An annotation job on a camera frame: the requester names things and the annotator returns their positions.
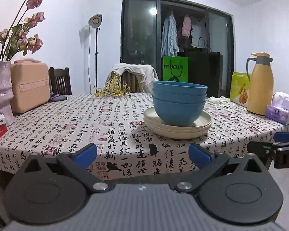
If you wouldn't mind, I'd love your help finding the dark wooden chair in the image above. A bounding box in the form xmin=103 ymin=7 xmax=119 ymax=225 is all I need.
xmin=49 ymin=67 xmax=73 ymax=95

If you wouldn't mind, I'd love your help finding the hanging blue shirt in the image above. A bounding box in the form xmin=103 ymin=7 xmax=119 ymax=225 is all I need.
xmin=161 ymin=13 xmax=179 ymax=58

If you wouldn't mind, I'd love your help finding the yellow-green snack box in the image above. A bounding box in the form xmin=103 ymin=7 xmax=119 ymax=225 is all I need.
xmin=230 ymin=72 xmax=251 ymax=107

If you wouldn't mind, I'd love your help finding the pink hard suitcase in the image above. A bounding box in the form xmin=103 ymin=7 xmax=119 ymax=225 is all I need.
xmin=10 ymin=60 xmax=50 ymax=114

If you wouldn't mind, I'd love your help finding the cream round plate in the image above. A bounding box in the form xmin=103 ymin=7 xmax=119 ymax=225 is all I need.
xmin=144 ymin=121 xmax=212 ymax=135
xmin=146 ymin=126 xmax=211 ymax=139
xmin=144 ymin=106 xmax=212 ymax=129

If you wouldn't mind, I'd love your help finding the yellow thermos jug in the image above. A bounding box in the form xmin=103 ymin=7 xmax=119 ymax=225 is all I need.
xmin=246 ymin=52 xmax=274 ymax=115

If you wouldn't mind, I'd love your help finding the green paper bag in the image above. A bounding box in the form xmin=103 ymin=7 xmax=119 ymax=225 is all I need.
xmin=162 ymin=56 xmax=189 ymax=83

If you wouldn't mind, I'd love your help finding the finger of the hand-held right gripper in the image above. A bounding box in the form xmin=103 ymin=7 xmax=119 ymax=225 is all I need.
xmin=273 ymin=131 xmax=289 ymax=143
xmin=247 ymin=141 xmax=280 ymax=160

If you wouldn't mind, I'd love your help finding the black paper bag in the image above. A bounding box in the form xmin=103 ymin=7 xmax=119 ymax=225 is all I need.
xmin=177 ymin=37 xmax=223 ymax=98

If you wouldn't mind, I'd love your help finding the hanging pink garment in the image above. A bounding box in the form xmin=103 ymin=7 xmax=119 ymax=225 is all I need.
xmin=182 ymin=16 xmax=192 ymax=38

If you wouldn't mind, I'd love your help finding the white glove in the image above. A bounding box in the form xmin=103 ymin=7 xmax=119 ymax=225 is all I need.
xmin=208 ymin=96 xmax=229 ymax=104

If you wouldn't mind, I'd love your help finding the grey purple vase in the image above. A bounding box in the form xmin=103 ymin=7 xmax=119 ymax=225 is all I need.
xmin=0 ymin=61 xmax=15 ymax=127

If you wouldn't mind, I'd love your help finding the wooden chair under jacket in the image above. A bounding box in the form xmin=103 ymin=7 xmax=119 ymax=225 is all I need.
xmin=122 ymin=70 xmax=147 ymax=93

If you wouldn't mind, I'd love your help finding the calligraphy printed tablecloth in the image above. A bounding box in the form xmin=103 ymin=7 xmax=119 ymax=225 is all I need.
xmin=0 ymin=92 xmax=289 ymax=181

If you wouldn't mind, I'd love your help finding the purple grey cloth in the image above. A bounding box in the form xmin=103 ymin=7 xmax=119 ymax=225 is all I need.
xmin=49 ymin=93 xmax=68 ymax=102

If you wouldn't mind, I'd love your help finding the hanging white garment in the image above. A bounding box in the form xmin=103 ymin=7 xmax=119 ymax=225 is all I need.
xmin=191 ymin=20 xmax=208 ymax=49

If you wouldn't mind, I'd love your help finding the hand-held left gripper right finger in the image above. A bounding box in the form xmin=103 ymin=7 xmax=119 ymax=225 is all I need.
xmin=174 ymin=143 xmax=264 ymax=194

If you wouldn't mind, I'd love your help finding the yellow flower branch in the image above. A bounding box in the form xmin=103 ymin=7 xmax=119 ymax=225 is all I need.
xmin=93 ymin=75 xmax=132 ymax=98

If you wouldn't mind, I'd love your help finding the blue bowl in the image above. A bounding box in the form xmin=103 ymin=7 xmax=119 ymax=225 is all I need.
xmin=152 ymin=97 xmax=206 ymax=127
xmin=153 ymin=81 xmax=208 ymax=95
xmin=152 ymin=93 xmax=207 ymax=103

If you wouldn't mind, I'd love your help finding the purple tissue pack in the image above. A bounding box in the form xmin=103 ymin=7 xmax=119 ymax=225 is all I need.
xmin=265 ymin=92 xmax=289 ymax=125

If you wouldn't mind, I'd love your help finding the dark framed glass door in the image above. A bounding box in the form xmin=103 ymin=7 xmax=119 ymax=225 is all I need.
xmin=122 ymin=0 xmax=234 ymax=98

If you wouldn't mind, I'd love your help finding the chair with beige jacket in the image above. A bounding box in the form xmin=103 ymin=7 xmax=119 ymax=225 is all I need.
xmin=106 ymin=63 xmax=159 ymax=93

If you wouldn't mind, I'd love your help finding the black lamp cable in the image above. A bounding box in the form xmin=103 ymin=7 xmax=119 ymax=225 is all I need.
xmin=87 ymin=25 xmax=92 ymax=94

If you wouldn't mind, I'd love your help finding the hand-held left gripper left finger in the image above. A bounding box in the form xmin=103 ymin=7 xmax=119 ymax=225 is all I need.
xmin=22 ymin=143 xmax=111 ymax=193

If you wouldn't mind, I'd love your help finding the studio lamp on stand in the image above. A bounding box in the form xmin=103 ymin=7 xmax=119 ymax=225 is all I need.
xmin=88 ymin=14 xmax=103 ymax=94

